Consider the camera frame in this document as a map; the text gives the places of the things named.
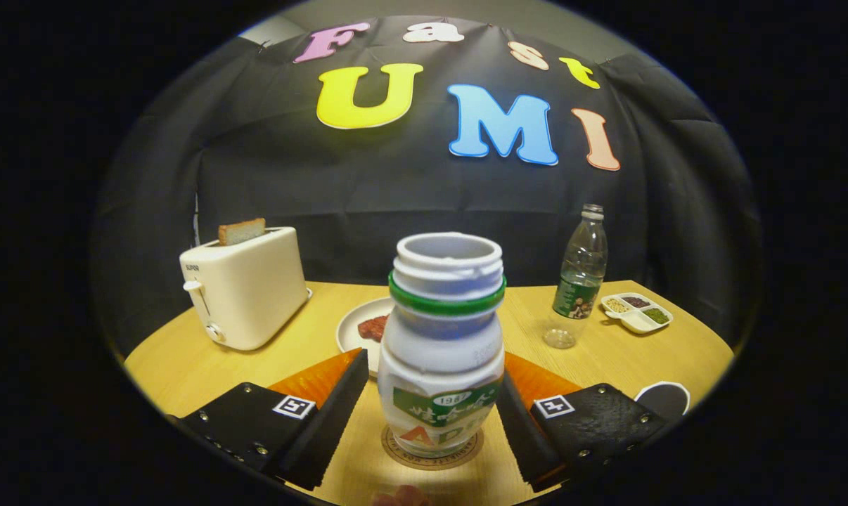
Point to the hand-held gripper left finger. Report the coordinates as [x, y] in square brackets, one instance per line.
[336, 422]

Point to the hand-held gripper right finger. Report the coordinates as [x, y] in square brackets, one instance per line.
[529, 436]

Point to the round cork coaster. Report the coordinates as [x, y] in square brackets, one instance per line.
[431, 464]

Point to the white juice bottle green label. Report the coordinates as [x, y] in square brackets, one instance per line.
[441, 337]

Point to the clear plastic water bottle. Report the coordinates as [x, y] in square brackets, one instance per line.
[579, 295]

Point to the beige round plate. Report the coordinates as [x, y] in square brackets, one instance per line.
[350, 330]

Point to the red meat slice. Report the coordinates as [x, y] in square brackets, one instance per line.
[373, 328]

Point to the wooden table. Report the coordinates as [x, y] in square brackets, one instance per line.
[311, 316]

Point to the cream toaster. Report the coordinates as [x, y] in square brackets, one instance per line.
[255, 295]

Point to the white divided condiment dish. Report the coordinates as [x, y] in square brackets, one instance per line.
[638, 323]

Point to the toast slice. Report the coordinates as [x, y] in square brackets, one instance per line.
[241, 232]

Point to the black backdrop cloth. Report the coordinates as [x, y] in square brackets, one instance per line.
[396, 190]

